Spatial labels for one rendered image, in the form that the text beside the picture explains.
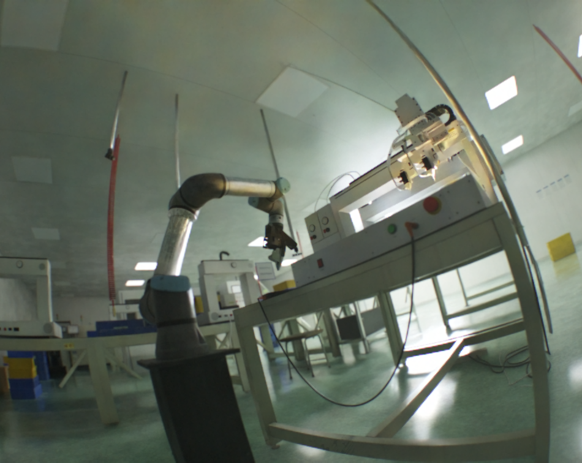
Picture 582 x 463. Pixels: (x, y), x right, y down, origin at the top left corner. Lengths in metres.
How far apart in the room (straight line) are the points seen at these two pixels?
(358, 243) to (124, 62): 2.34
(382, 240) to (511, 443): 0.71
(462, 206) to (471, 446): 0.66
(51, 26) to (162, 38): 0.95
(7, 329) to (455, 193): 2.85
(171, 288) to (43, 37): 2.33
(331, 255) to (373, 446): 0.69
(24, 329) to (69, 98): 2.05
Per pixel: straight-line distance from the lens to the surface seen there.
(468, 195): 0.74
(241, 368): 2.87
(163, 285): 0.75
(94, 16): 2.45
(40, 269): 2.66
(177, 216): 1.02
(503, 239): 0.68
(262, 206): 1.29
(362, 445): 1.05
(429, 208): 0.73
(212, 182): 0.99
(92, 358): 2.49
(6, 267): 2.74
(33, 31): 2.66
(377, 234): 0.83
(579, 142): 8.82
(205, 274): 2.92
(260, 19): 2.44
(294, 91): 3.01
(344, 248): 0.90
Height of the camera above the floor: 0.64
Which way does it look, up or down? 18 degrees up
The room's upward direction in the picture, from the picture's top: 14 degrees counter-clockwise
